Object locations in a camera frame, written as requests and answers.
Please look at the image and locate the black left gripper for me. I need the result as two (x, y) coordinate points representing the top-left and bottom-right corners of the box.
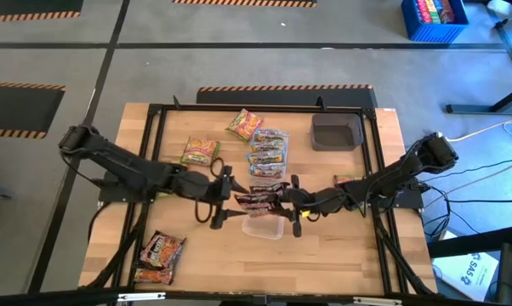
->
(185, 164), (250, 230)

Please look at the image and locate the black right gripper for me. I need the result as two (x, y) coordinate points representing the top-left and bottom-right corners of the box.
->
(278, 173), (351, 238)

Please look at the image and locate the clear plastic bin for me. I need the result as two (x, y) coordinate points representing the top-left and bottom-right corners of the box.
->
(245, 127), (291, 181)
(241, 211), (286, 241)

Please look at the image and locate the pink chili ramen noodle pack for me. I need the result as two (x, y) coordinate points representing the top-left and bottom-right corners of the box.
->
(333, 174), (366, 186)
(179, 135), (222, 167)

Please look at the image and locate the grey plastic bin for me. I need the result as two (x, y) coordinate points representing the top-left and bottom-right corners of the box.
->
(310, 112), (365, 152)

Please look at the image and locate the yellow-green snack packet top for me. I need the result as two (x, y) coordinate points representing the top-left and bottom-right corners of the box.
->
(225, 108), (264, 144)

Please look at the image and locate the black hazard-striped floor mat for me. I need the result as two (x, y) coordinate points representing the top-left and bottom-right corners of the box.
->
(196, 83), (378, 110)
(173, 0), (319, 9)
(0, 0), (85, 25)
(0, 81), (66, 140)

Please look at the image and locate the black metal beam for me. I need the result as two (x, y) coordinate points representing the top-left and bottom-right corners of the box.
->
(427, 224), (512, 259)

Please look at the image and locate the white cardboard box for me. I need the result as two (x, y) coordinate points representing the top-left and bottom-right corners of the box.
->
(432, 252), (500, 303)

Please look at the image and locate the blue plastic crate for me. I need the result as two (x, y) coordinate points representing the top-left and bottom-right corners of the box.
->
(401, 0), (470, 43)

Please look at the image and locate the red box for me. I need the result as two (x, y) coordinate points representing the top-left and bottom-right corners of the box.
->
(415, 0), (430, 25)

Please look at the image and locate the yellow green box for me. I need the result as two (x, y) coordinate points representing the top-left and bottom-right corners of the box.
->
(425, 0), (442, 25)

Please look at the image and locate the brown box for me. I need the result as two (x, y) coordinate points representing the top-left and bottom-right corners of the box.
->
(440, 0), (457, 25)

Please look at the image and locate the white object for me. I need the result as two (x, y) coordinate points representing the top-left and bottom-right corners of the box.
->
(487, 0), (512, 18)

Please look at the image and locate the black aluminium table frame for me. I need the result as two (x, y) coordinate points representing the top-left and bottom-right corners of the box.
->
(79, 95), (438, 306)

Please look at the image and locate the silver aluminium bracket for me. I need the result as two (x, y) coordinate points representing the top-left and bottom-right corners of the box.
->
(352, 296), (404, 306)
(117, 292), (167, 303)

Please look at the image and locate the black floor cable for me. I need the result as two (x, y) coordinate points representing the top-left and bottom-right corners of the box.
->
(425, 195), (512, 239)

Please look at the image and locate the black desk leg frame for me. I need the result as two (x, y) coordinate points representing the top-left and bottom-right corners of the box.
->
(446, 0), (512, 116)

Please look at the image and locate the yellow floor cable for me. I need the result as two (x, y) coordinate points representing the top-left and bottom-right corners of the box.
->
(445, 111), (512, 142)

